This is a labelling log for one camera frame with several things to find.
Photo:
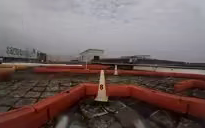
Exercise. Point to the low white wall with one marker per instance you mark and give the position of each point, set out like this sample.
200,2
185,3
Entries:
180,70

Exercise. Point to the long orange barrier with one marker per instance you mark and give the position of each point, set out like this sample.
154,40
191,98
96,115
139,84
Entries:
143,72

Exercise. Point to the orange zigzag barrier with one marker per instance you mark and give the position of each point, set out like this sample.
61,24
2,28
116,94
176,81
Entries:
60,101

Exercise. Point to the pale cone with number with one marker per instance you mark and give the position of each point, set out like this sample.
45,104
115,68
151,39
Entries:
101,88

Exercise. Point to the yellow barrier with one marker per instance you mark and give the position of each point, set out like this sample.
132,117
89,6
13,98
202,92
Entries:
5,68

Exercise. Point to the building with rooftop sign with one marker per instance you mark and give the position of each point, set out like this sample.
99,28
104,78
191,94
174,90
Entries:
21,55

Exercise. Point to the short orange barrier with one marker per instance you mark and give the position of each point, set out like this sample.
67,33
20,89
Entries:
193,84

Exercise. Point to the small pale cone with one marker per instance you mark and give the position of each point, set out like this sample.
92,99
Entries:
115,70

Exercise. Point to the long low dark building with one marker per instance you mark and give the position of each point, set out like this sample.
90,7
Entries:
146,61

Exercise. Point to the robot's own part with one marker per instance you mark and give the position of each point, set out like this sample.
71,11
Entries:
61,122

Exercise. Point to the grey stone paved ground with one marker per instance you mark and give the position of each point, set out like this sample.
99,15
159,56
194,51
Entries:
26,90

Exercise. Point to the white building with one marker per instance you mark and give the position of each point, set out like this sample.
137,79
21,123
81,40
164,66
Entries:
90,55

